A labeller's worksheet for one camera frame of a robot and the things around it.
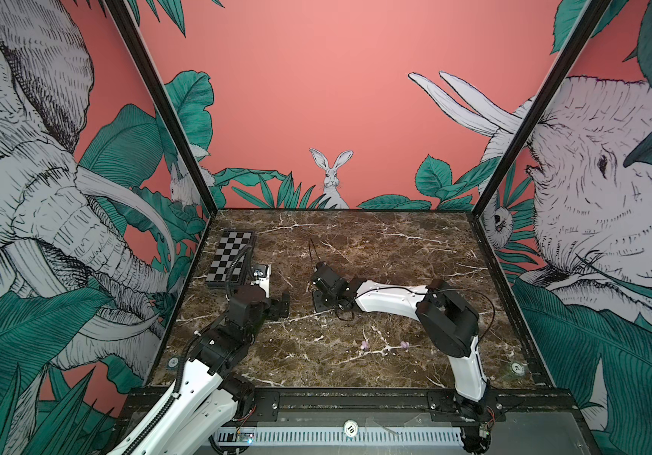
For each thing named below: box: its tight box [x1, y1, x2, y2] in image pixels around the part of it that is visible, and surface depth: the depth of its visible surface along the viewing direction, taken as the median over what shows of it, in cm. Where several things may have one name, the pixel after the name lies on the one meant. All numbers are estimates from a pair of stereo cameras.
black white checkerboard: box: [205, 229, 255, 288], surface depth 106 cm
